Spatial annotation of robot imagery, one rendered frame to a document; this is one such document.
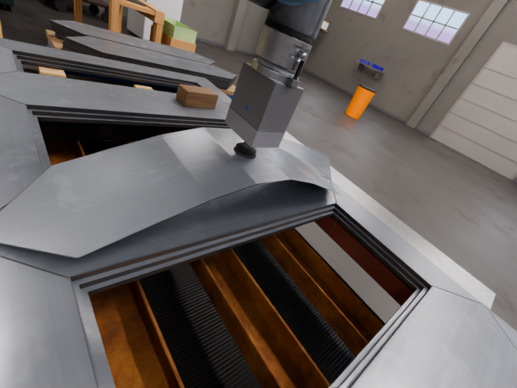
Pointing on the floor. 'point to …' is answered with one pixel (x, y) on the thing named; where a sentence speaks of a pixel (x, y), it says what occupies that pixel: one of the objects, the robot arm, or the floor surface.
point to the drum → (359, 101)
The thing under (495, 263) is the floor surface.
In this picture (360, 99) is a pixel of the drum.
